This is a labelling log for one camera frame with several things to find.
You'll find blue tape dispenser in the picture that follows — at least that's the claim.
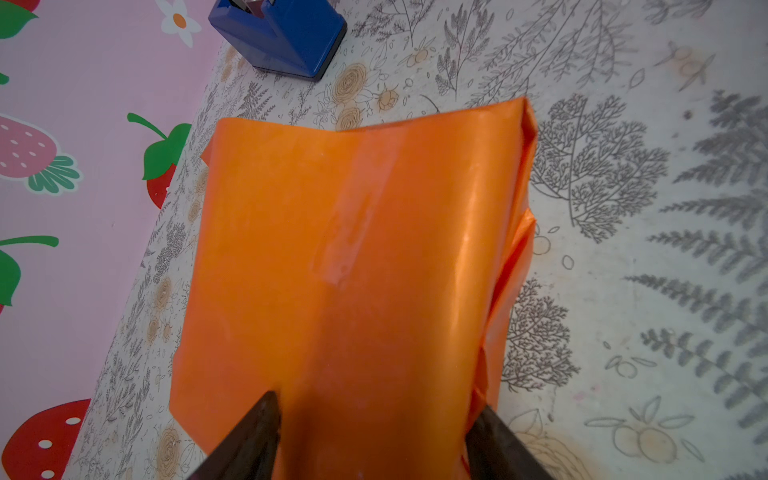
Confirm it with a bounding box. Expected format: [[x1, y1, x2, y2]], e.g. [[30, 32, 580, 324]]
[[208, 0, 347, 82]]

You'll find orange yellow wrapping paper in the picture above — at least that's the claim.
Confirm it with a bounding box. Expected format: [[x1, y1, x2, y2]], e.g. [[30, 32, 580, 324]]
[[169, 98, 537, 479]]

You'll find clear adhesive tape strip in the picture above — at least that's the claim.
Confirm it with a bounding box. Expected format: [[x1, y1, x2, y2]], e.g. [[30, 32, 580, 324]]
[[312, 131, 406, 286]]

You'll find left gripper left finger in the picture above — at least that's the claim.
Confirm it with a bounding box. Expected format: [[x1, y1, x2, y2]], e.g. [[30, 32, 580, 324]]
[[189, 391, 281, 480]]

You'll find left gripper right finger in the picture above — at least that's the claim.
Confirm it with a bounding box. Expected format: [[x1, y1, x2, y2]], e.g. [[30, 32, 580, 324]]
[[465, 406, 553, 480]]

